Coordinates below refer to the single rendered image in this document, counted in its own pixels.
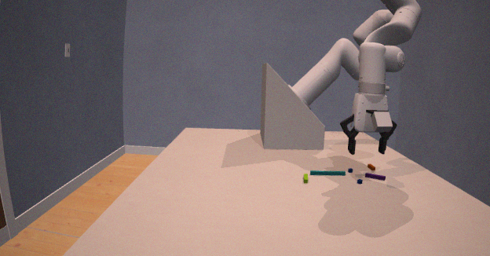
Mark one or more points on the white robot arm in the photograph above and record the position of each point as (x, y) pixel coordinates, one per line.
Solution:
(377, 38)

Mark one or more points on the purple rod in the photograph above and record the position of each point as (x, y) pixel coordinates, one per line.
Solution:
(375, 176)

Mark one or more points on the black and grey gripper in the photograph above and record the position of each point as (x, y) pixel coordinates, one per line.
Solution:
(361, 103)

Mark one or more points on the turquoise rod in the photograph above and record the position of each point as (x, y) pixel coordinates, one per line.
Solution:
(335, 173)

